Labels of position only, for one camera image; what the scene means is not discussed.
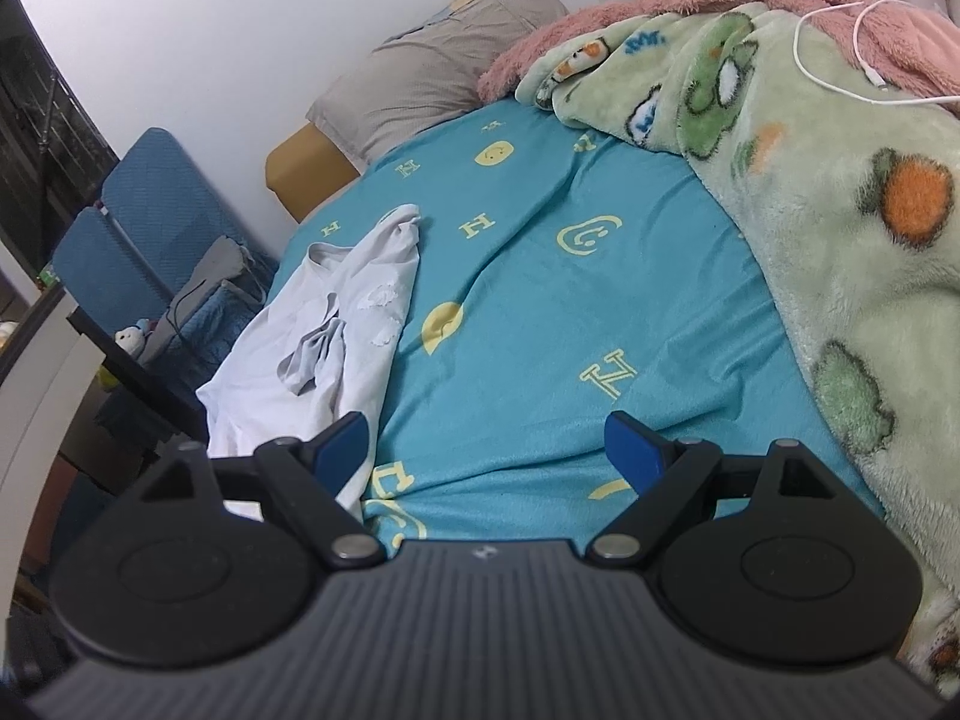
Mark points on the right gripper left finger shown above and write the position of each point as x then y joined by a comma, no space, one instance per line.
336,455

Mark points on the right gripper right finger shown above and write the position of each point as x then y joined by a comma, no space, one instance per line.
640,455

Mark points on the white garment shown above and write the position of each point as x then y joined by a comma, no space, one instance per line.
322,348

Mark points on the teal smiley bed sheet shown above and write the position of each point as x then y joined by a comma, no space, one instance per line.
563,275

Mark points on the grey cloth on chair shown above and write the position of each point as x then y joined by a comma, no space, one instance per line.
222,261

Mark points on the white blue plush toy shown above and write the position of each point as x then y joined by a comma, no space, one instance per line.
132,339

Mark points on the white desk with dark top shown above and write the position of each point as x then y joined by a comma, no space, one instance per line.
46,369

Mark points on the green cartoon fleece blanket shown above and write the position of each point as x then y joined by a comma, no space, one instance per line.
848,198

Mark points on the grey pillow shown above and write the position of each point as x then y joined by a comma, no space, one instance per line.
424,76

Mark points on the dark window grille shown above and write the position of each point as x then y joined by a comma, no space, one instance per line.
54,159

